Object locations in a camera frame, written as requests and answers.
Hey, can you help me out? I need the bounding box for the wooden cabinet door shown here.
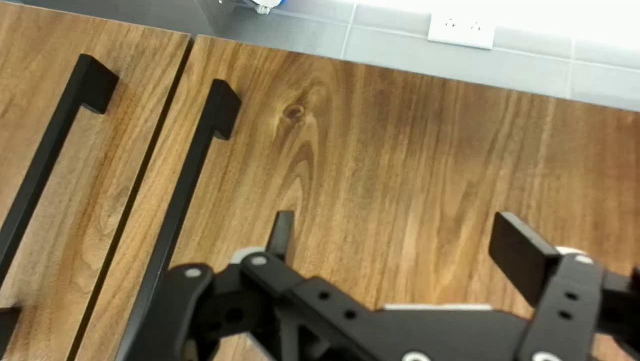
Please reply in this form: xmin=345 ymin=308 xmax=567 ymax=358
xmin=73 ymin=36 xmax=640 ymax=361
xmin=0 ymin=0 xmax=188 ymax=361

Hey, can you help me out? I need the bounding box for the white wall outlet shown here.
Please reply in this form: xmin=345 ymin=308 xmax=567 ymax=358
xmin=427 ymin=13 xmax=496 ymax=50

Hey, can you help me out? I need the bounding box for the black door handle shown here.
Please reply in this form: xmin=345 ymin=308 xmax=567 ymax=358
xmin=0 ymin=54 xmax=119 ymax=359
xmin=115 ymin=78 xmax=242 ymax=361

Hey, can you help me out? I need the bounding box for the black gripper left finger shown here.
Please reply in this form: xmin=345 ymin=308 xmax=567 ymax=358
xmin=119 ymin=211 xmax=373 ymax=361

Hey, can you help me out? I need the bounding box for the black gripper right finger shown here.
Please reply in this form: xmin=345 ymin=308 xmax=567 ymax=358
xmin=488 ymin=214 xmax=640 ymax=361

